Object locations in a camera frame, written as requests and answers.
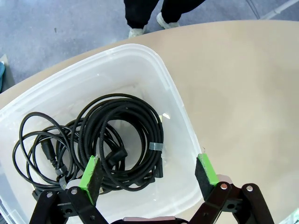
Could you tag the person right white shoe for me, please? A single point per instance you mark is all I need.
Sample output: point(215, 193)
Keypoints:
point(136, 32)

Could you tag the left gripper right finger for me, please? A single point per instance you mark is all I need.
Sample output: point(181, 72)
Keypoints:
point(208, 172)

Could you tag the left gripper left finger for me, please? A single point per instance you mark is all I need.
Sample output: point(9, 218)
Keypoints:
point(90, 177)

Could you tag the aluminium profile frame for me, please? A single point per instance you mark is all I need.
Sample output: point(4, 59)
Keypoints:
point(293, 219)

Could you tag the clear plastic storage box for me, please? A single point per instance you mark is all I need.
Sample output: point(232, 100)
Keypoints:
point(140, 77)

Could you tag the person white shoe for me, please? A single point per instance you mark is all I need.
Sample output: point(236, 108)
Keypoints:
point(168, 23)
point(136, 32)

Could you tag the teal cloth bag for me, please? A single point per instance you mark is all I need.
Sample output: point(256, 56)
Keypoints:
point(2, 74)

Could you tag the person in orange hoodie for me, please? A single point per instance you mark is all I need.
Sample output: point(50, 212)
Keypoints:
point(137, 11)

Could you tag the person left white shoe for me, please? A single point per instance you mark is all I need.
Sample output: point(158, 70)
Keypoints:
point(168, 23)

